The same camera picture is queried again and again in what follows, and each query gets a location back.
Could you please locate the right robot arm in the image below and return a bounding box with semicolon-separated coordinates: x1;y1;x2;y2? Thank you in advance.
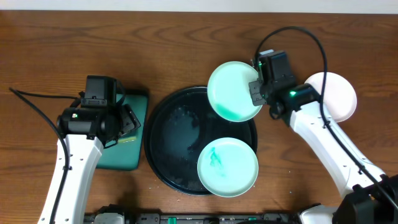
249;73;397;224

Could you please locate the green yellow sponge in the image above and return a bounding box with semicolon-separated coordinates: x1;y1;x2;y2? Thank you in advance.
118;136;137;143

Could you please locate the black round tray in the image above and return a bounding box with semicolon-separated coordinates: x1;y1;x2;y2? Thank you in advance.
144;86;257;196

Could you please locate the black rectangular water tray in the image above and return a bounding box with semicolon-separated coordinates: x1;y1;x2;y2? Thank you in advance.
96;90;149;171

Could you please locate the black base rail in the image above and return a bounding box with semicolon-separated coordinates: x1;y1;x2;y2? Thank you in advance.
83;204;300;224

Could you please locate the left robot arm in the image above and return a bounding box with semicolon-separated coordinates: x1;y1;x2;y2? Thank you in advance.
39;103;147;223

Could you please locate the mint green plate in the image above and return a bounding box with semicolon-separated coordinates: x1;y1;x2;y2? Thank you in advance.
207;61;261;122
197;138;259;198

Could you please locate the white plate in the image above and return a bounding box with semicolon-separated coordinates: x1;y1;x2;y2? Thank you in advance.
323;72;357;123

